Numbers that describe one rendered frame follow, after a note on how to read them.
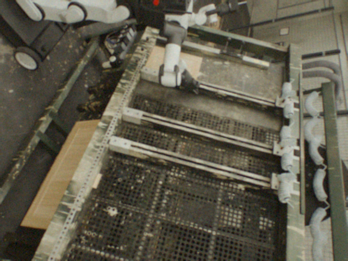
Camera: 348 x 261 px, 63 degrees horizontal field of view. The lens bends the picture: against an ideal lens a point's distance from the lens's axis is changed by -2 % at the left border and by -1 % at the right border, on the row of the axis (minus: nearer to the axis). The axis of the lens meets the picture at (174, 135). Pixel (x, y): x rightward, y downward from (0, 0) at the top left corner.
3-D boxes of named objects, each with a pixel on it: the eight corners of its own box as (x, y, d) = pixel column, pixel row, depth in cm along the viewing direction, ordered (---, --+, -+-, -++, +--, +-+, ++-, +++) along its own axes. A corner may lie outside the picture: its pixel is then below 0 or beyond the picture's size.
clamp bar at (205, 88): (143, 71, 220) (144, 46, 200) (295, 110, 216) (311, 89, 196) (140, 80, 215) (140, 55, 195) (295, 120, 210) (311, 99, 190)
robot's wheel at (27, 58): (7, 50, 212) (29, 50, 207) (11, 45, 215) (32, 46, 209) (23, 70, 228) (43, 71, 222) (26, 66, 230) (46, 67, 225)
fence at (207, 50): (158, 38, 244) (158, 34, 241) (267, 66, 240) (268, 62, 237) (156, 41, 241) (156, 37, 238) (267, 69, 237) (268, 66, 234)
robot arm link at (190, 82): (185, 94, 208) (175, 83, 201) (187, 85, 213) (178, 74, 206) (199, 89, 200) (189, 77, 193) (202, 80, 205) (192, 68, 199)
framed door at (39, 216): (78, 123, 242) (76, 122, 240) (131, 118, 217) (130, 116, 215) (23, 226, 192) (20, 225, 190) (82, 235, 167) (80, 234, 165)
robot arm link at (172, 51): (177, 80, 163) (182, 44, 167) (155, 79, 165) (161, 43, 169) (179, 87, 175) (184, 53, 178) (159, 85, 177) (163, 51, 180)
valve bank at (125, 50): (114, 22, 241) (137, 14, 230) (123, 36, 251) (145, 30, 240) (90, 60, 213) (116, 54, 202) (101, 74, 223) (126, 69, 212)
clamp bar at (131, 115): (126, 111, 197) (125, 87, 178) (295, 156, 193) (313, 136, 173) (121, 122, 192) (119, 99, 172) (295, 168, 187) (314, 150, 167)
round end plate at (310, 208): (247, 137, 268) (345, 132, 232) (248, 141, 272) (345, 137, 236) (237, 219, 223) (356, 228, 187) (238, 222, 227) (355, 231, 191)
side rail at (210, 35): (165, 26, 263) (166, 16, 254) (282, 56, 259) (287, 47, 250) (163, 30, 259) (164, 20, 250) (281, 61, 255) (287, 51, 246)
